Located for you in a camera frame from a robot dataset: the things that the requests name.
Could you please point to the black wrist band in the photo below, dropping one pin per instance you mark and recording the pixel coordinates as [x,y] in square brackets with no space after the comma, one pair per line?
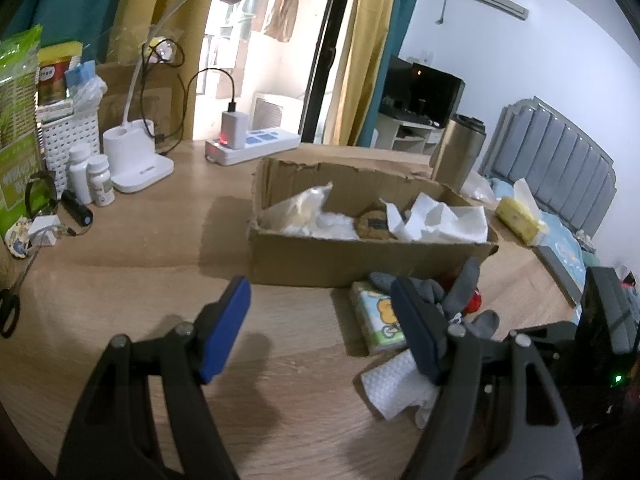
[40,192]

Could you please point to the cardboard box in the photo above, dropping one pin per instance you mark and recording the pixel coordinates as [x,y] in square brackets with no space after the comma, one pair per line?
[325,260]

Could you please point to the white power adapter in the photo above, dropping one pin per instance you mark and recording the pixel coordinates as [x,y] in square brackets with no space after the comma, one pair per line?
[44,230]

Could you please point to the black computer monitor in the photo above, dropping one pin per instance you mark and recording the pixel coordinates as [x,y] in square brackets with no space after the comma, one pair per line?
[397,85]

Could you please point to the green snack packet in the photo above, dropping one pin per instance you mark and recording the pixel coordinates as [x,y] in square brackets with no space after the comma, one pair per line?
[17,125]

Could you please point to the small patterned pouch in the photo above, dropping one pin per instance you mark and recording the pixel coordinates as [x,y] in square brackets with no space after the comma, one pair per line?
[17,237]

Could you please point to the black flashlight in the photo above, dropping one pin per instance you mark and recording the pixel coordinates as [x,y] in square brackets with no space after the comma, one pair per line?
[77,209]

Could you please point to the clear plastic bag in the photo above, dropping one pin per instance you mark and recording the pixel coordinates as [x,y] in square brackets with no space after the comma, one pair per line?
[477,187]

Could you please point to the white perforated basket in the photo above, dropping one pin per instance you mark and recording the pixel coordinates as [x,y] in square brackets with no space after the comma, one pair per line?
[65,140]

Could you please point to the clear bag with white filling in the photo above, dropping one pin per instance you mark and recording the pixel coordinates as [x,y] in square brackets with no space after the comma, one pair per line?
[305,212]

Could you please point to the white power strip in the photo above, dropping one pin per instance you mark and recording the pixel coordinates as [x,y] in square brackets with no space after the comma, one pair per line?
[255,145]

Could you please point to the black scissors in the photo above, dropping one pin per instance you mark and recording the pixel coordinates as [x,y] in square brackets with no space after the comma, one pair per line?
[12,300]

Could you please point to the yellow tissue pack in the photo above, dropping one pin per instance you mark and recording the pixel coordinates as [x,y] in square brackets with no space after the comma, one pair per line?
[520,215]

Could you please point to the white desk lamp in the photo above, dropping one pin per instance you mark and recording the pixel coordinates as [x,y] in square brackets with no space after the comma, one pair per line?
[137,165]

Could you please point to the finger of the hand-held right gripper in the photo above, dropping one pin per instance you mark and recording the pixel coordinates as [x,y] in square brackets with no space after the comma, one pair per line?
[557,340]

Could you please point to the cartoon print tissue pack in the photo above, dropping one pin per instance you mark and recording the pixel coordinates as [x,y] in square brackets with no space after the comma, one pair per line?
[380,317]

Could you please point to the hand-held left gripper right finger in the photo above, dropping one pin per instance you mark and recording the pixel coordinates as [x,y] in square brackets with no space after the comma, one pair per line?
[417,332]

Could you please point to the outdoor air conditioner unit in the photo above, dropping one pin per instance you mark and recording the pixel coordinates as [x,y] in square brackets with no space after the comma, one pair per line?
[275,112]

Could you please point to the hanging beige shirt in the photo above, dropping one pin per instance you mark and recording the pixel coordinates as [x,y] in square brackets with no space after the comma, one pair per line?
[285,0]

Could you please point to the short white pill bottle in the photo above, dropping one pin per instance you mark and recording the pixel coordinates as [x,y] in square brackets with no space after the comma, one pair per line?
[101,182]

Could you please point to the white paper towel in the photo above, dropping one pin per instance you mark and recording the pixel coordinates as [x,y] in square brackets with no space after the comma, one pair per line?
[440,220]
[400,385]

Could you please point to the tall white pill bottle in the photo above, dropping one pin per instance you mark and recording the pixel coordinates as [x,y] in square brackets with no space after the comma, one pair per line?
[80,175]

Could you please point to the yellow curtain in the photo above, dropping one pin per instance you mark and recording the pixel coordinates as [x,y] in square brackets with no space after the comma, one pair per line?
[367,55]
[145,15]

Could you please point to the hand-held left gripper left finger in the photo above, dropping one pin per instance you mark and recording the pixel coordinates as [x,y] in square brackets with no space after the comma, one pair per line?
[225,330]

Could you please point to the blue wrapped pack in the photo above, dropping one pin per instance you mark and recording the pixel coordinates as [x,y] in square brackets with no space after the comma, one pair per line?
[85,82]

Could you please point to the white computer desk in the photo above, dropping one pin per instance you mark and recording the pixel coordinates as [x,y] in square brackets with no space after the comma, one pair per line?
[407,132]

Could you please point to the white plug-in charger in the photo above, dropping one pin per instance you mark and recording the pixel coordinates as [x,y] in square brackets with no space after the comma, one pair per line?
[233,130]

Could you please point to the grey plush toy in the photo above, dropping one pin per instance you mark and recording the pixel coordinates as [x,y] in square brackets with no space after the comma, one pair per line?
[457,295]

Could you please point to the yellow-lid jar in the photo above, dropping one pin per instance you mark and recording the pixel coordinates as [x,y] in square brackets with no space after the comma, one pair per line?
[55,77]

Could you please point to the steel travel tumbler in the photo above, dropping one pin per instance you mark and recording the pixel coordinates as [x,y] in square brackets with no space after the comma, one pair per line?
[457,152]

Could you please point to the grey padded headboard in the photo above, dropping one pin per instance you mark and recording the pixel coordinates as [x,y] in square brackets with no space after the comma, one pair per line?
[550,170]

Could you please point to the small red object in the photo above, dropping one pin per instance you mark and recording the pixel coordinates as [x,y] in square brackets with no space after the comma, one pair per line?
[475,301]

